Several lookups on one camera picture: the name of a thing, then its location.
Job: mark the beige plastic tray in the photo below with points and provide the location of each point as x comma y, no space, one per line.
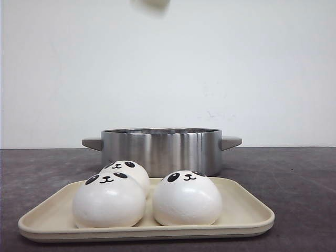
52,221

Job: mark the panda bun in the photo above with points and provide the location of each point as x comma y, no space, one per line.
131,168
186,198
112,199

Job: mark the stainless steel steamer pot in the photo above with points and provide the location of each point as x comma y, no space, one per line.
162,151

